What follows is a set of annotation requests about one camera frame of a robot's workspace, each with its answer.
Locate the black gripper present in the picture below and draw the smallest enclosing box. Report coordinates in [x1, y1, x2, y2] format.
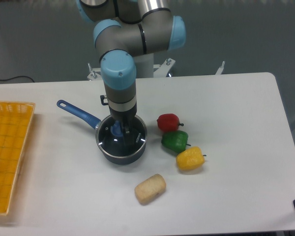
[100, 95, 137, 134]

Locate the glass lid blue knob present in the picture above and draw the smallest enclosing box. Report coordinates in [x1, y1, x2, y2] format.
[96, 116, 147, 158]

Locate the dark blue saucepan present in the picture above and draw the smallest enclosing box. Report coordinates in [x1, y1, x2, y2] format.
[57, 100, 148, 165]

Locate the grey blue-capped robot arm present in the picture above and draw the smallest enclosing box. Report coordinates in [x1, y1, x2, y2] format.
[76, 0, 186, 134]

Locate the red bell pepper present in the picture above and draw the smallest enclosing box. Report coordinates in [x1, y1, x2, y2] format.
[157, 114, 184, 133]

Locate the green bell pepper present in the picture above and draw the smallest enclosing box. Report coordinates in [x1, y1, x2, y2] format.
[161, 130, 189, 153]

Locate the beige bread loaf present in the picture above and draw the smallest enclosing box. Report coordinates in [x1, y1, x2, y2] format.
[134, 174, 167, 205]

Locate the yellow bell pepper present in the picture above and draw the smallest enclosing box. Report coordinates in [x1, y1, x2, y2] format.
[176, 147, 206, 171]

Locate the yellow woven basket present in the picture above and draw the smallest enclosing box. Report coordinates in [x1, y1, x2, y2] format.
[0, 101, 35, 215]

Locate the black cable on floor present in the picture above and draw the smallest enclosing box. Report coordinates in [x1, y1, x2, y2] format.
[0, 75, 35, 83]

